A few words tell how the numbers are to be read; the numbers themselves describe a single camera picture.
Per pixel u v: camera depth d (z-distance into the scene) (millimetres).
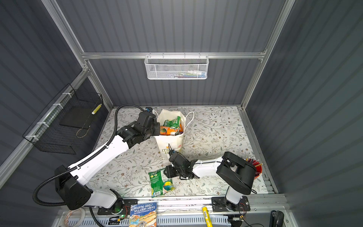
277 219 655
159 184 786
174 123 852
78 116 742
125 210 722
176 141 761
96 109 822
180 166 667
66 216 701
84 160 434
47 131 642
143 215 690
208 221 683
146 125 590
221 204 723
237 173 458
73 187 386
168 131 804
